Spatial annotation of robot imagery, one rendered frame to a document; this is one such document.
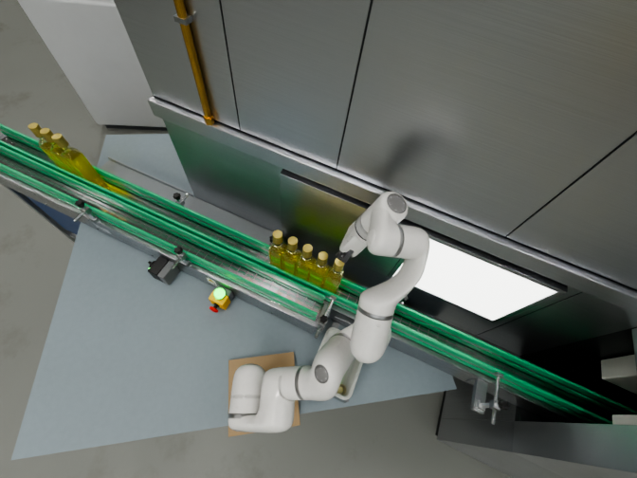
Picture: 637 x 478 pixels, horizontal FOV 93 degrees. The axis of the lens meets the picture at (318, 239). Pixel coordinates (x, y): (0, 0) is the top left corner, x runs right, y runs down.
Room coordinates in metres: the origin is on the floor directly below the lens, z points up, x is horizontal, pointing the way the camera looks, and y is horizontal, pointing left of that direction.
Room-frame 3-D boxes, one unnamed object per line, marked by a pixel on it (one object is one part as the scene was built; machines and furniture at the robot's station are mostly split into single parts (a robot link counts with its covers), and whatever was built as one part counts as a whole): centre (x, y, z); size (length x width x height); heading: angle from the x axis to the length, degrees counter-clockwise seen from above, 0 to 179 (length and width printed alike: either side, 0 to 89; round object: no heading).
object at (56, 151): (0.76, 1.11, 1.02); 0.06 x 0.06 x 0.28; 75
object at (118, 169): (0.75, 0.62, 0.84); 0.95 x 0.09 x 0.11; 75
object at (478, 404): (0.16, -0.70, 0.90); 0.17 x 0.05 x 0.23; 165
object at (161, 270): (0.44, 0.63, 0.79); 0.08 x 0.08 x 0.08; 75
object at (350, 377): (0.20, -0.16, 0.80); 0.22 x 0.17 x 0.09; 165
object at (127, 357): (0.69, 0.32, 0.73); 1.58 x 1.52 x 0.04; 107
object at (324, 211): (0.54, -0.28, 1.15); 0.90 x 0.03 x 0.34; 75
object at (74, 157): (0.75, 1.05, 1.02); 0.06 x 0.06 x 0.28; 75
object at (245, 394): (0.05, 0.12, 1.01); 0.13 x 0.10 x 0.16; 9
